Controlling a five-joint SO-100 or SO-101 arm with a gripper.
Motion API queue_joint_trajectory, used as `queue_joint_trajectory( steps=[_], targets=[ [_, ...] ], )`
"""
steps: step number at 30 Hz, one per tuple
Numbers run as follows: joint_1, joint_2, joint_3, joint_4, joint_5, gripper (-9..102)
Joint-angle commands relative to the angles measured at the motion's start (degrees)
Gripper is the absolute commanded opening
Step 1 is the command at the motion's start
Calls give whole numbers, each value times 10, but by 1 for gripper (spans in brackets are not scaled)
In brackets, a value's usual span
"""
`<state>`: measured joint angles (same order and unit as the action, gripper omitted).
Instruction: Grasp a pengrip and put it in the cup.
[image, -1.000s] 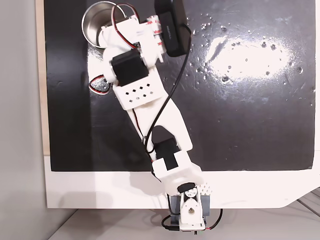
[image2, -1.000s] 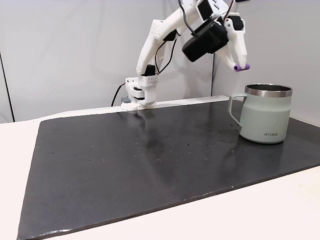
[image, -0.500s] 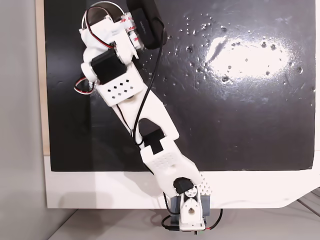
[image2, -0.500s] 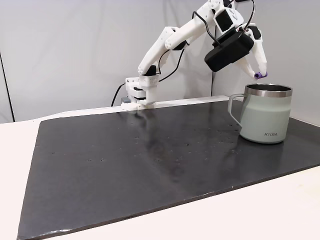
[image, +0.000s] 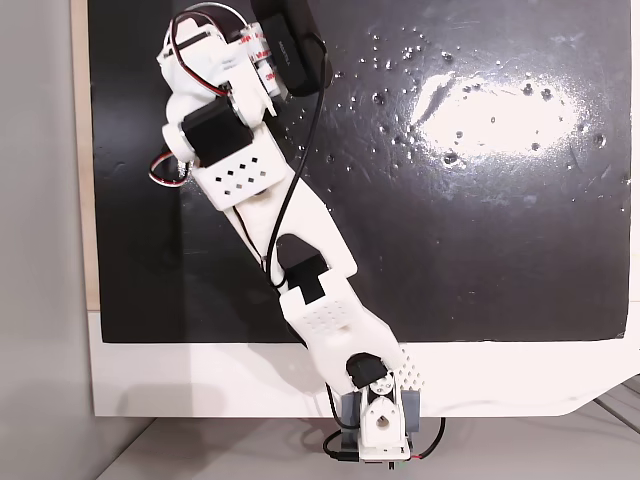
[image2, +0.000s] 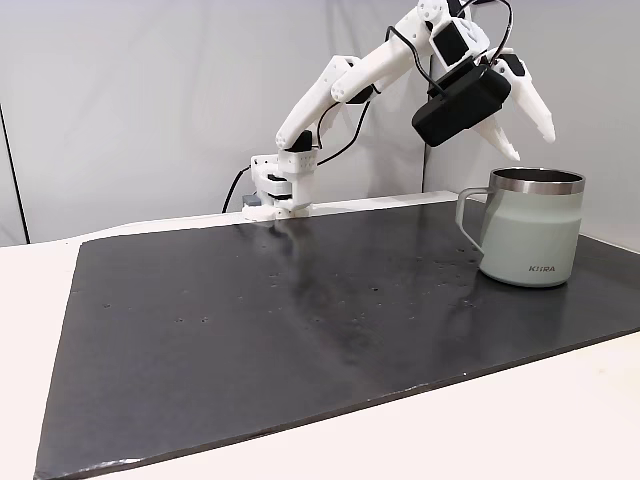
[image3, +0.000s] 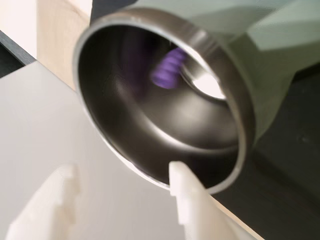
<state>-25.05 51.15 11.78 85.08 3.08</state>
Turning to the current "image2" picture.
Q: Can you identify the pale green steel-rimmed mug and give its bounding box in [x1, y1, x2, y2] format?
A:
[455, 166, 587, 290]

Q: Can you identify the black table mat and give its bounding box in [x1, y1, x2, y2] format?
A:
[33, 199, 640, 480]

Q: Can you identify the black camera box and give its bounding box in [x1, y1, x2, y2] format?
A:
[410, 64, 513, 148]

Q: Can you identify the black motor wire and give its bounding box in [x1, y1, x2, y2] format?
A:
[468, 0, 515, 67]

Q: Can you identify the black camera cable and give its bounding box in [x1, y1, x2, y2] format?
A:
[314, 24, 437, 167]

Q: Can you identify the black base cable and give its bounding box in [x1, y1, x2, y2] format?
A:
[221, 168, 252, 215]

